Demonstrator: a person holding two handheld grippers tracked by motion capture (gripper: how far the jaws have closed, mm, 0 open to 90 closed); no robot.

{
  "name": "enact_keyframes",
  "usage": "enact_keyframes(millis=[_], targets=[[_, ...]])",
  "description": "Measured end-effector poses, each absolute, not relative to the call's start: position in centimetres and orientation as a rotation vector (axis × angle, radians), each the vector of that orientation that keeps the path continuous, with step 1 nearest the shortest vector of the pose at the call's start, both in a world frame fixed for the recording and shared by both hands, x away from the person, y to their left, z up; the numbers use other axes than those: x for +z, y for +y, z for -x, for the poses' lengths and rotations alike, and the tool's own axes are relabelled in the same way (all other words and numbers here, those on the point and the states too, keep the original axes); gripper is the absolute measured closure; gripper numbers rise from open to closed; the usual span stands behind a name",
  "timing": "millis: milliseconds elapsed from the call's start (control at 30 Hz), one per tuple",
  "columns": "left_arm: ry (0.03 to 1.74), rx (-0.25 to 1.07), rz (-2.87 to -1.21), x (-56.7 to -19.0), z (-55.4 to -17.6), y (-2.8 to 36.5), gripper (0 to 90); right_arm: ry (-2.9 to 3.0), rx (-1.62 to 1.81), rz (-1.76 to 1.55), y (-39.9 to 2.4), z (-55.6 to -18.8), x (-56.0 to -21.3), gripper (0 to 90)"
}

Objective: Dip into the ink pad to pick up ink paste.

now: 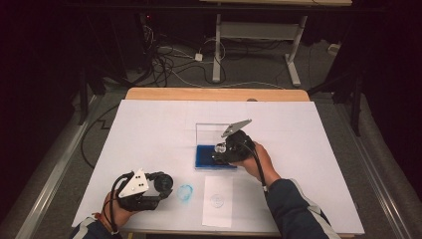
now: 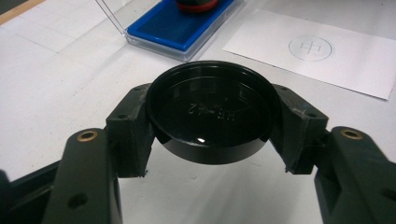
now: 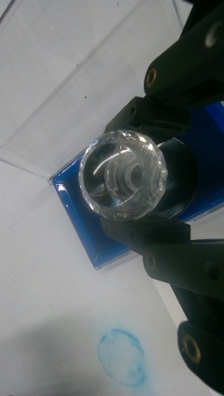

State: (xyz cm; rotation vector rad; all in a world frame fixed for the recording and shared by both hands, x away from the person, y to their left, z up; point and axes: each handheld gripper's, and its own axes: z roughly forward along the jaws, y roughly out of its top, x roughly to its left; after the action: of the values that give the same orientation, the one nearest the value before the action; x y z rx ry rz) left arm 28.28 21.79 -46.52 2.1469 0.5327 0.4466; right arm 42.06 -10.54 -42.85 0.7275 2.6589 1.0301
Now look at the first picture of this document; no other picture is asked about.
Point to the clear blue plastic cap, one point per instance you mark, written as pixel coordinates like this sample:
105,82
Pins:
179,194

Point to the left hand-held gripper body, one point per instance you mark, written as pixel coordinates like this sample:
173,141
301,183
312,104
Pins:
134,186

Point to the black metal stand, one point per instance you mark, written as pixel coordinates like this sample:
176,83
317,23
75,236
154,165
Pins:
83,99
356,106

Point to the person's left hand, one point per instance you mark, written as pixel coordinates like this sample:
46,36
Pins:
114,214

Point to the small white box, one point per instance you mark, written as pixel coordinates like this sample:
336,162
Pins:
334,49

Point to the white paper slip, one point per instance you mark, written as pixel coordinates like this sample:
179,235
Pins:
217,215

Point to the blue ink pad clear case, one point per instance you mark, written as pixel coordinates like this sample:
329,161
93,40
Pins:
204,159

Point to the aluminium floor rail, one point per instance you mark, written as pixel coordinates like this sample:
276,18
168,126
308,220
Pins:
53,186
378,186

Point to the white metal desk frame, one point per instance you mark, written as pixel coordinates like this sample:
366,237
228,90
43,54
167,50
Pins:
258,30

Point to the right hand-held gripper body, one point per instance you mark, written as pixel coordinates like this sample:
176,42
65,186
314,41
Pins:
240,146

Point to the white power adapter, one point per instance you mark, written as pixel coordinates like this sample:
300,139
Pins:
198,57

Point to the white table cover sheet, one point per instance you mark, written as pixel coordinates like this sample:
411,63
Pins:
149,132

